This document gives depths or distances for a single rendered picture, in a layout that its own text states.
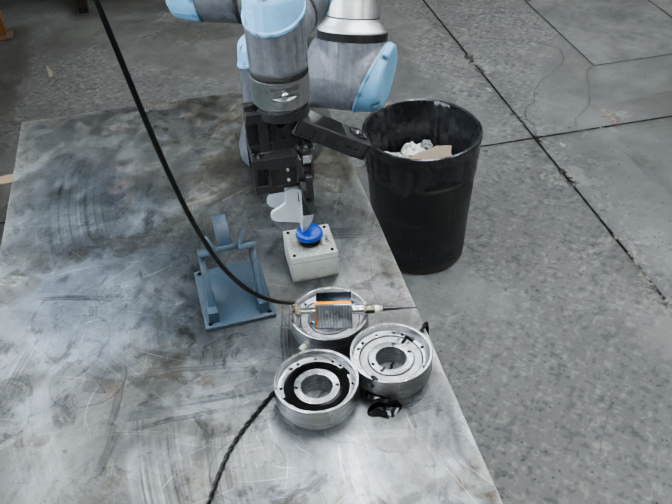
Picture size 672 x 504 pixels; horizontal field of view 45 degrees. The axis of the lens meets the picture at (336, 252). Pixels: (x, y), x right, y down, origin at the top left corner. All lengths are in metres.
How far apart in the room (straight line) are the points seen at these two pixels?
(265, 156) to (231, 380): 0.30
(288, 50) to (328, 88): 0.35
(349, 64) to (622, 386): 1.22
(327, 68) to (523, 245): 1.37
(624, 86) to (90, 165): 2.46
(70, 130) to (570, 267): 1.51
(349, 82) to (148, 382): 0.57
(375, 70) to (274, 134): 0.30
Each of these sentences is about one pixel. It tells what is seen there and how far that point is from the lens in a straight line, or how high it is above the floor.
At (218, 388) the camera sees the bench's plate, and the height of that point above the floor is 0.80.
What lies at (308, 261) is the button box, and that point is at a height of 0.84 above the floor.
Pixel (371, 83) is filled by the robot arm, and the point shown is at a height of 0.98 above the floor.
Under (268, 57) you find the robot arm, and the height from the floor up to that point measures 1.16.
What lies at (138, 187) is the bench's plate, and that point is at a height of 0.80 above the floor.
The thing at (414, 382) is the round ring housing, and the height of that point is 0.83.
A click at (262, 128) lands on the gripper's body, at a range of 1.05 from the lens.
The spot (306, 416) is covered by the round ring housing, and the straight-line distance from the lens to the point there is 0.97.
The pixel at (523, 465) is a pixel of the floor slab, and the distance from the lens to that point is 1.98.
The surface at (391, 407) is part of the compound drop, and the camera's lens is 1.02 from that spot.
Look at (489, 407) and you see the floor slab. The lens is 2.08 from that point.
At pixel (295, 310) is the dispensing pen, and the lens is 1.07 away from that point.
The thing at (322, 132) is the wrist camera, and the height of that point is 1.04.
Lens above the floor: 1.58
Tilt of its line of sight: 39 degrees down
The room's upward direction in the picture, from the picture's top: 3 degrees counter-clockwise
